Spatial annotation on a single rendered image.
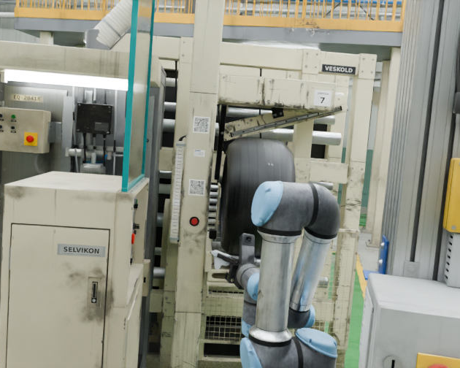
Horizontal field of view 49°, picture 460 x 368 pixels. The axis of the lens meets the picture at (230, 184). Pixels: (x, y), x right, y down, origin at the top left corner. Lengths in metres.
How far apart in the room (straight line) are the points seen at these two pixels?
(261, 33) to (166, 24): 1.47
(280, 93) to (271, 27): 5.20
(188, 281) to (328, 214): 1.24
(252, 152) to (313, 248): 0.94
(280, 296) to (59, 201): 0.76
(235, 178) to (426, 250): 1.30
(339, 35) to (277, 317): 6.62
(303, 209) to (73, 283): 0.80
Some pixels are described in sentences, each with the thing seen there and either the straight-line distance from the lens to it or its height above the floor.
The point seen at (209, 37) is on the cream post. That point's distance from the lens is 2.39.
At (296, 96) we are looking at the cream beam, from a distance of 2.67.
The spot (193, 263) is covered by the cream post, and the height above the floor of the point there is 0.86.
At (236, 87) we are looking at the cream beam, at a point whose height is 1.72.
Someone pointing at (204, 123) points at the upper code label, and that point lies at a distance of 2.35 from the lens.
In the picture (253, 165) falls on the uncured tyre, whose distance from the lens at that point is 2.22.
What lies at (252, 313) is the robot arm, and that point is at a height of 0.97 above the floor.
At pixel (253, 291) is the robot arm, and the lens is 1.47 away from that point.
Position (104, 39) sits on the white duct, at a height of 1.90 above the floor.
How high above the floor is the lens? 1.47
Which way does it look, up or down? 5 degrees down
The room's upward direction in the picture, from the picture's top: 4 degrees clockwise
